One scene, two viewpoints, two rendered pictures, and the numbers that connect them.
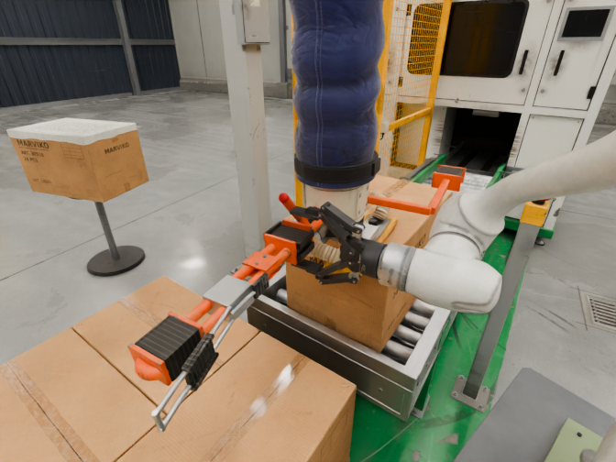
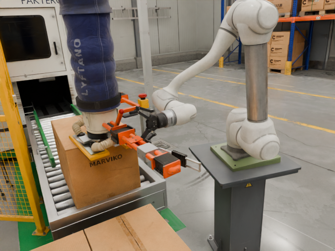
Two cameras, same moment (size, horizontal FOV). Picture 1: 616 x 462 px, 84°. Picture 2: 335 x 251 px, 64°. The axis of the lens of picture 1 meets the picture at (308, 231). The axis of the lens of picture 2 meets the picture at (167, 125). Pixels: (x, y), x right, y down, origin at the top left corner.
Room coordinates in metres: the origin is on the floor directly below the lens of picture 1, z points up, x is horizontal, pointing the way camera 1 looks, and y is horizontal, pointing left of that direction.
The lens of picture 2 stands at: (-0.01, 0.99, 1.52)
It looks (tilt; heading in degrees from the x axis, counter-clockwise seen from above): 20 degrees down; 296
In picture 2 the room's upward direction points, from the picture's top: 3 degrees counter-clockwise
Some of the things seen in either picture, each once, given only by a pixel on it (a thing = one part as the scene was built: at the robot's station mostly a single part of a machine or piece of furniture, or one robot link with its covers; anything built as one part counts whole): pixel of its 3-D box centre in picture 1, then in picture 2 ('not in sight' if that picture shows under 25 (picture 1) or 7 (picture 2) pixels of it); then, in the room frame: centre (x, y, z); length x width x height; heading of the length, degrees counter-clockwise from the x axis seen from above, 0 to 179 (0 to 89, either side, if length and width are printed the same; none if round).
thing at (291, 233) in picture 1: (289, 240); (122, 134); (0.69, 0.04, 1.07); 0.10 x 0.08 x 0.06; 61
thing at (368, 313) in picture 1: (370, 248); (93, 154); (1.16, -0.25, 0.75); 0.60 x 0.40 x 0.40; 144
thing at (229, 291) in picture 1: (229, 298); (147, 152); (0.50, 0.15, 1.05); 0.07 x 0.07 x 0.04; 61
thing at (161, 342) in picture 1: (170, 346); (165, 164); (0.38, 0.22, 1.05); 0.08 x 0.07 x 0.05; 151
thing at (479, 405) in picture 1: (470, 390); not in sight; (1.06, -0.78, 0.01); 0.15 x 0.15 x 0.03; 55
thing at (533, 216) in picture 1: (498, 313); (148, 155); (1.06, -0.78, 0.50); 0.07 x 0.07 x 1.00; 55
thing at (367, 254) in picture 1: (361, 256); (154, 122); (0.60, -0.11, 1.08); 0.09 x 0.07 x 0.08; 61
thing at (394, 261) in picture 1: (396, 266); (166, 118); (0.56, -0.18, 1.08); 0.09 x 0.06 x 0.09; 151
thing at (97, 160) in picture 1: (83, 157); not in sight; (2.19, 1.47, 0.82); 0.60 x 0.40 x 0.40; 72
